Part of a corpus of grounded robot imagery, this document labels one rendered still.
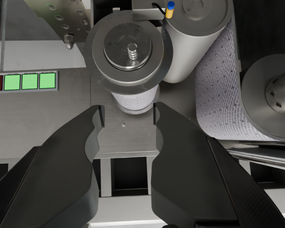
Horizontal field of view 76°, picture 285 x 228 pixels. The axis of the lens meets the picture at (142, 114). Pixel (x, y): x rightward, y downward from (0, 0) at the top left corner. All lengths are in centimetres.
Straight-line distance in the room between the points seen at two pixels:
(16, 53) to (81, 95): 250
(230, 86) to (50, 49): 275
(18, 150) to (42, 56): 231
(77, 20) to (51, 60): 225
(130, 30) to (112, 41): 3
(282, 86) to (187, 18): 18
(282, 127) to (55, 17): 62
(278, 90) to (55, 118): 60
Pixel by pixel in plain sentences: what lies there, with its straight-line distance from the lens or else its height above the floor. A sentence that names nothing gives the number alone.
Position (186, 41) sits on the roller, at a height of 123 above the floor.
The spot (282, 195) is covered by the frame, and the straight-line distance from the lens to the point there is 78.
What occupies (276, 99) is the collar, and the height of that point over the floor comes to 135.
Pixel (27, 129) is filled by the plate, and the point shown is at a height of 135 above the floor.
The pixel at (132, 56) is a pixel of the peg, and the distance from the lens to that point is 28.
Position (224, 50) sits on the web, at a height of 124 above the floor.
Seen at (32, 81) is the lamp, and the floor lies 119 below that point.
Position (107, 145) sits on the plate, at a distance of 62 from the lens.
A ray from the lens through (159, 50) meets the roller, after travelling 31.
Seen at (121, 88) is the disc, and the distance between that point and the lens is 30.
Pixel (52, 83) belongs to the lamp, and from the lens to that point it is 70.
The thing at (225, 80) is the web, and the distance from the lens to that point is 38.
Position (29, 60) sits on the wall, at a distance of 300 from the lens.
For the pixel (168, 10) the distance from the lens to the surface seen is 27.
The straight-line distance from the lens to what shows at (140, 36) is 31.
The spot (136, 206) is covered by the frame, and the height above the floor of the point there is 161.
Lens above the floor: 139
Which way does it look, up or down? 7 degrees down
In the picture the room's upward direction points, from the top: 177 degrees clockwise
